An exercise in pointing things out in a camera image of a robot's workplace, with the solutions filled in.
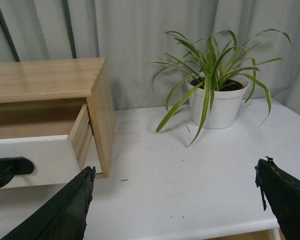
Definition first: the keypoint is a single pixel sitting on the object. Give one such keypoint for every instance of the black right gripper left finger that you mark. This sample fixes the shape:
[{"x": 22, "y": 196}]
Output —
[{"x": 63, "y": 217}]

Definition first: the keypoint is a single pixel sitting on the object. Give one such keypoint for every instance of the white plant pot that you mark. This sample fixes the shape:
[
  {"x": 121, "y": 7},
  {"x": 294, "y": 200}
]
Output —
[{"x": 224, "y": 109}]

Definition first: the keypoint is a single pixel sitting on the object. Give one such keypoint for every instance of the wooden drawer cabinet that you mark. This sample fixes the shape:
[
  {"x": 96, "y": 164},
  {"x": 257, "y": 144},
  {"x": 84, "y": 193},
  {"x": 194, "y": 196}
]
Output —
[{"x": 67, "y": 82}]

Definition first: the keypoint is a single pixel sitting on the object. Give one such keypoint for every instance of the green spider plant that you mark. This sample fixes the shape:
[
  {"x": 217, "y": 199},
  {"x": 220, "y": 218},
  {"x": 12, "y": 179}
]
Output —
[{"x": 213, "y": 71}]

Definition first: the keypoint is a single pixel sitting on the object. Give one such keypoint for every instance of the grey curtain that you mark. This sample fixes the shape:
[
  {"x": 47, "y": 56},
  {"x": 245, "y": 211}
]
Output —
[{"x": 131, "y": 34}]

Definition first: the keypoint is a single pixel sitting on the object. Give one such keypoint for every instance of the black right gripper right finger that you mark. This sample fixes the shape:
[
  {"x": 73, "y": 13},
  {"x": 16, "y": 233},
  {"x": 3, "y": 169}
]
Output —
[{"x": 281, "y": 191}]

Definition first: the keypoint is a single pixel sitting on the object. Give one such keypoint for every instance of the black drawer handle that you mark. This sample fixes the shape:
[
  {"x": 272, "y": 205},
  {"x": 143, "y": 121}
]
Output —
[{"x": 14, "y": 166}]

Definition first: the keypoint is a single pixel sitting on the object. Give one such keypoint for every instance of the white front wooden drawer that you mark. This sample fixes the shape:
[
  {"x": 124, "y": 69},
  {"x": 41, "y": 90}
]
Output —
[{"x": 56, "y": 139}]

